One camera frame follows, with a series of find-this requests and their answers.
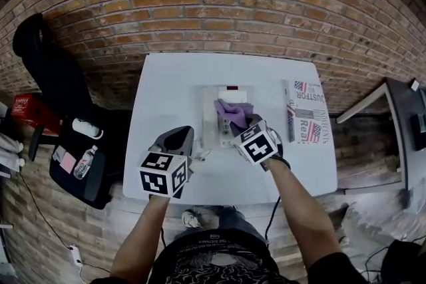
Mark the person's left forearm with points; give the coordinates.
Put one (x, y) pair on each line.
(141, 236)

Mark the person's grey shoe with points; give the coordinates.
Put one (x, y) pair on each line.
(190, 219)

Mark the purple cloth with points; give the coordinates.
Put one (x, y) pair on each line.
(233, 111)

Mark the pink notepad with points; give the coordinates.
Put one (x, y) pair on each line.
(68, 163)

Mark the white power strip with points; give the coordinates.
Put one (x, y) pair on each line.
(76, 254)

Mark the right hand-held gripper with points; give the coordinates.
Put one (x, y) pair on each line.
(258, 146)

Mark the white rounded case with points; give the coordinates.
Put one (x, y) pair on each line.
(86, 128)

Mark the clear plastic water bottle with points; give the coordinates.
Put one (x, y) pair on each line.
(85, 163)

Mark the black bag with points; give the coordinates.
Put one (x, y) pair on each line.
(407, 262)

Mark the flag print box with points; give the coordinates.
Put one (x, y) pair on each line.
(307, 111)

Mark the person's dark trousers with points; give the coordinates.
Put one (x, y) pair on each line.
(233, 219)

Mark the white desk phone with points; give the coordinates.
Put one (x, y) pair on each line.
(209, 119)

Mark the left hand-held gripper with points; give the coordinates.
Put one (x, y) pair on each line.
(163, 173)

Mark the person's right forearm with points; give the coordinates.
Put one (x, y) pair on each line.
(299, 206)

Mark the red box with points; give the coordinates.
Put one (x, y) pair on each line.
(30, 109)

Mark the black office chair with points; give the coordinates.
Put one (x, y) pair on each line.
(56, 76)

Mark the small grey cloth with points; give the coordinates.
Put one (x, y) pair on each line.
(60, 153)

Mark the person's black printed shirt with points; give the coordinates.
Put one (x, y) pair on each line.
(219, 259)

